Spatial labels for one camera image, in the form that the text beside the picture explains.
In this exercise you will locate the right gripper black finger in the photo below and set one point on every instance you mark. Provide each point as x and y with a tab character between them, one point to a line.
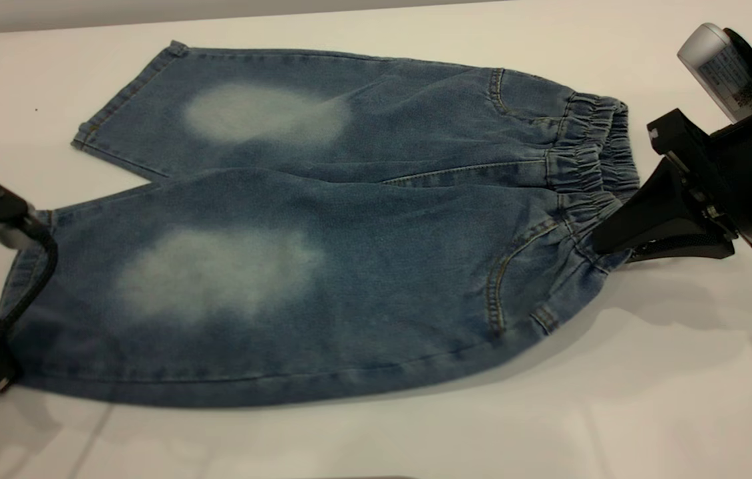
689	250
662	213

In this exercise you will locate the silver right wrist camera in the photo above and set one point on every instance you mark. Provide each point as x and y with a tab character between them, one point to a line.
715	60

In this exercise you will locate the blue faded denim pants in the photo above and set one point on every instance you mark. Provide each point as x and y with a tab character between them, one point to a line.
349	266

